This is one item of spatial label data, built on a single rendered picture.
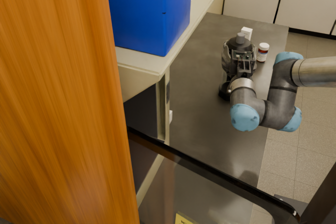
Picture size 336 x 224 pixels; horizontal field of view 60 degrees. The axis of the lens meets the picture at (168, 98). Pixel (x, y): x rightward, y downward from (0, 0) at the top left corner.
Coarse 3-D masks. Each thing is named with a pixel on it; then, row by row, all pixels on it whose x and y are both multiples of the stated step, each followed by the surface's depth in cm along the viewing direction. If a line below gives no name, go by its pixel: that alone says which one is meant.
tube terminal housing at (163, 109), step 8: (168, 72) 76; (160, 80) 80; (168, 80) 78; (160, 88) 82; (160, 96) 84; (160, 104) 86; (168, 104) 84; (160, 112) 88; (168, 112) 86; (160, 120) 90; (168, 120) 89; (160, 128) 92; (168, 128) 91; (160, 136) 93; (168, 136) 94; (168, 144) 96
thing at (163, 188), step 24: (144, 144) 44; (144, 168) 49; (168, 168) 44; (192, 168) 41; (144, 192) 54; (168, 192) 49; (192, 192) 45; (216, 192) 41; (240, 192) 38; (144, 216) 61; (168, 216) 55; (192, 216) 49; (216, 216) 45; (240, 216) 41; (264, 216) 38; (288, 216) 35
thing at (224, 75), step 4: (224, 44) 104; (252, 44) 104; (228, 48) 102; (252, 48) 102; (224, 72) 109; (224, 76) 110; (228, 76) 108; (220, 80) 114; (224, 80) 110; (228, 80) 109; (220, 84) 114; (224, 84) 111; (228, 84) 110; (220, 88) 115; (224, 88) 112; (224, 92) 113
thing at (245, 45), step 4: (240, 32) 101; (236, 36) 101; (240, 36) 100; (244, 36) 100; (228, 40) 104; (232, 40) 103; (236, 40) 101; (240, 40) 100; (244, 40) 103; (248, 40) 103; (228, 44) 102; (232, 44) 101; (236, 44) 101; (240, 44) 101; (244, 44) 101; (248, 44) 101; (232, 48) 101; (236, 48) 100; (240, 48) 100; (244, 48) 100; (248, 48) 100
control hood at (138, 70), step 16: (192, 0) 51; (208, 0) 51; (192, 16) 46; (128, 48) 39; (176, 48) 40; (128, 64) 37; (144, 64) 37; (160, 64) 37; (128, 80) 38; (144, 80) 37; (128, 96) 40
